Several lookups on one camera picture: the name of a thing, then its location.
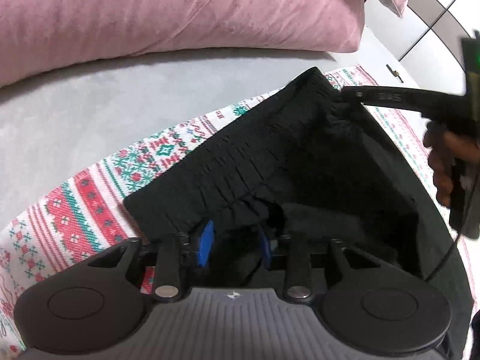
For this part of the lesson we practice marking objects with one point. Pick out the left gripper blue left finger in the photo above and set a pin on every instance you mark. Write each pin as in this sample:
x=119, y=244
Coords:
x=205, y=242

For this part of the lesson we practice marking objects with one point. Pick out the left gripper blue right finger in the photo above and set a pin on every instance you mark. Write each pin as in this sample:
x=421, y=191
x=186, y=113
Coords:
x=265, y=247

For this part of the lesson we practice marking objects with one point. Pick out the black pants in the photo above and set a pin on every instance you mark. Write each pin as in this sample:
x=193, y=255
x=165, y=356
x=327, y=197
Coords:
x=304, y=161

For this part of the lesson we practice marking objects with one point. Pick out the right hand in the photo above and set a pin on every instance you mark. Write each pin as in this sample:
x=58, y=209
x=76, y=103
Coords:
x=445, y=147

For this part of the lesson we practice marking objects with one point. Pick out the small black object on bed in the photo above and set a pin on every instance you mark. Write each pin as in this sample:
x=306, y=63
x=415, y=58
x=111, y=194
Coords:
x=394, y=73

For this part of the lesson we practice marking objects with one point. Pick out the patterned red green blanket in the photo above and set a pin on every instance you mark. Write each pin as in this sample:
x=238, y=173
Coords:
x=79, y=280

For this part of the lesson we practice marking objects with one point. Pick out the grey bed sheet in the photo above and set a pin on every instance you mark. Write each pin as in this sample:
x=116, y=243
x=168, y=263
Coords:
x=60, y=122

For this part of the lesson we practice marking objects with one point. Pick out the lower pink pillow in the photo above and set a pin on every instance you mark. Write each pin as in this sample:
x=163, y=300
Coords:
x=42, y=35

